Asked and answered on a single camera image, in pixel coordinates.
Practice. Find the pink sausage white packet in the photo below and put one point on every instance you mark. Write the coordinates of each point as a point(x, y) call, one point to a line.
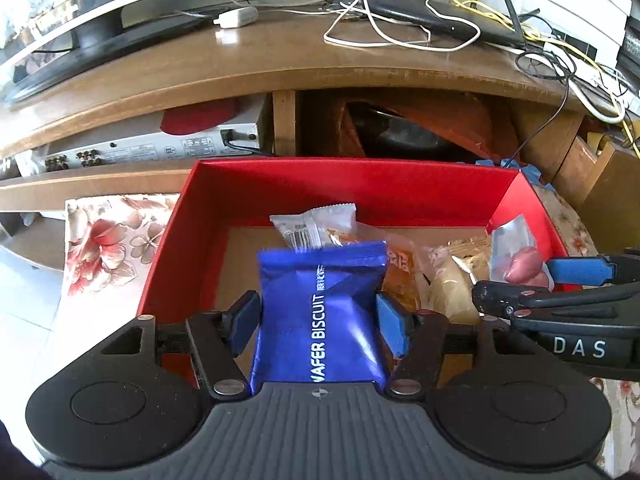
point(520, 265)

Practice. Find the silver audio receiver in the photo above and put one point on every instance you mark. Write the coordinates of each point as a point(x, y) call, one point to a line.
point(150, 147)

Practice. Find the black router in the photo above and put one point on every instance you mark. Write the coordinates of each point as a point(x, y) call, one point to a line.
point(430, 17)

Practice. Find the wooden television stand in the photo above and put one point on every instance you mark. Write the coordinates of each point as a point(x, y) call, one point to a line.
point(250, 70)

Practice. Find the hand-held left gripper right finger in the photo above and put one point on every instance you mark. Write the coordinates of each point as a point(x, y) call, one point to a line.
point(392, 325)

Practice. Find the black flat television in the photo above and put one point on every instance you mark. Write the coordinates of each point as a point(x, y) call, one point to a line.
point(100, 10)

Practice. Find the white barcode snack packet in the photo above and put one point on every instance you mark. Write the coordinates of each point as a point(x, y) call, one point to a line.
point(315, 220)

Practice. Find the brown paper bag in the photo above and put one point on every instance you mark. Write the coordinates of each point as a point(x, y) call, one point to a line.
point(425, 120)

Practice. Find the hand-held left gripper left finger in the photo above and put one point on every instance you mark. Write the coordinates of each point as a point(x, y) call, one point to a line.
point(246, 322)

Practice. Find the orange pastry clear packet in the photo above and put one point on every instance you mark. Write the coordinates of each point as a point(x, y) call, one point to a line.
point(402, 275)

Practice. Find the brown cardboard box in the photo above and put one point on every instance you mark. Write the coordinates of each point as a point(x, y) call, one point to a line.
point(610, 195)

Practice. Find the pale bun clear packet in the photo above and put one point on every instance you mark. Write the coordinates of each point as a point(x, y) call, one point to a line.
point(450, 285)

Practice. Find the blue plastic wrap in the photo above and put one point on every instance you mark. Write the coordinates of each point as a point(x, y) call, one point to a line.
point(515, 167)

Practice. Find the red cardboard box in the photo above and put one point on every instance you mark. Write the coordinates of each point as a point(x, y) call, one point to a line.
point(350, 185)

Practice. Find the white power strip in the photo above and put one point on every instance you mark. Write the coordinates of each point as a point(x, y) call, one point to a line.
point(595, 70)

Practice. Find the white power adapter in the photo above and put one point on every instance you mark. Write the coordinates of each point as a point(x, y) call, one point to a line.
point(236, 16)

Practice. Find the blue wafer biscuit packet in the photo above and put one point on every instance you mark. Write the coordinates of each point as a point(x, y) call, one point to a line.
point(310, 320)

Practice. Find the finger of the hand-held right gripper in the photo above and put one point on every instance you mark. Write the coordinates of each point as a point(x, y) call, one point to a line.
point(575, 270)
point(500, 297)

